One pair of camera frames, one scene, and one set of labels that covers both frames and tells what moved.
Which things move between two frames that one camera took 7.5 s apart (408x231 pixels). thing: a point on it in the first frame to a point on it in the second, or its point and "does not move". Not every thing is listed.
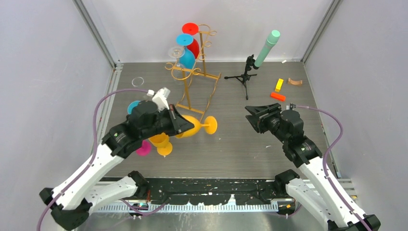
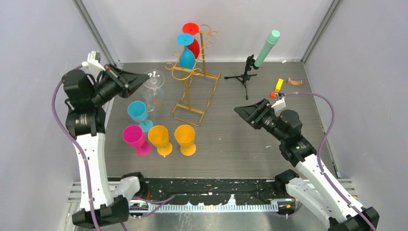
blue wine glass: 186,58 does not move
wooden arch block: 295,83 does not move
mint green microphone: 271,40 does not move
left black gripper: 179,123 to 126,82
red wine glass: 192,29 does not move
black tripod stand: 245,77 does not move
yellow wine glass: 210,126 to 184,135
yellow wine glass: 161,142 does not move
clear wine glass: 179,72 to 153,96
